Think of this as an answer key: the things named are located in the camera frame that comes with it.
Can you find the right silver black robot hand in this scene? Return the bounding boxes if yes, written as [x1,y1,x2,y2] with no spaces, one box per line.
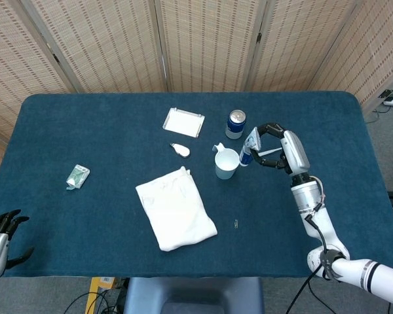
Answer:
[250,122,311,177]

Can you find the blue white toothpaste tube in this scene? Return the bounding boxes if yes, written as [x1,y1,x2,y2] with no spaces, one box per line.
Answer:
[238,128,262,167]

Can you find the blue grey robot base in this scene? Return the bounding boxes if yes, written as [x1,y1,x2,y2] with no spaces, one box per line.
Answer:
[122,277,265,314]

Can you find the light blue plastic cup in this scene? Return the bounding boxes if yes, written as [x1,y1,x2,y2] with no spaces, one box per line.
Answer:
[212,142,240,180]

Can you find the blue soda can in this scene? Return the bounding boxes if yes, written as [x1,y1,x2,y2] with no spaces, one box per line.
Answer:
[225,109,247,140]

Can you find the blue table cloth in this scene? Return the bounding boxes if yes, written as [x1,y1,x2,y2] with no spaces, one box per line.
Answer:
[0,91,393,279]

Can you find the green tissue pack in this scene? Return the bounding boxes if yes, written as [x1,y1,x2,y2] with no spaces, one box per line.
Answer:
[65,164,91,191]

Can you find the correction tape dispenser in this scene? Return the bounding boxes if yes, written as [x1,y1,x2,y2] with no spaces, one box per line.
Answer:
[170,141,191,158]

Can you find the white plastic tray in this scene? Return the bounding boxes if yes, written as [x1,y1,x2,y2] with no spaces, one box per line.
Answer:
[162,107,206,139]

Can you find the white folded towel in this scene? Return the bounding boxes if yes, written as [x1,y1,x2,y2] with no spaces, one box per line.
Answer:
[135,166,219,253]

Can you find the bamboo folding screen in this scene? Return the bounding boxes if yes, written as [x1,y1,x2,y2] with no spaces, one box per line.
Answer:
[0,0,393,197]

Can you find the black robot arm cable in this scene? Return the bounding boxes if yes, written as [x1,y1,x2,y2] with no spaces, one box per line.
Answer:
[291,211,328,314]

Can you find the black floor cables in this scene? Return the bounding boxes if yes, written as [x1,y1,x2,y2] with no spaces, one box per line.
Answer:
[64,287,128,314]

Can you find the yellow frame under table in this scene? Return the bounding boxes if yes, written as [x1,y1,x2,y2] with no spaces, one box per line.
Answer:
[84,277,116,314]

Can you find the black floor cable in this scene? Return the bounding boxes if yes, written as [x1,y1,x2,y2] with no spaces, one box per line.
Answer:
[307,279,338,314]

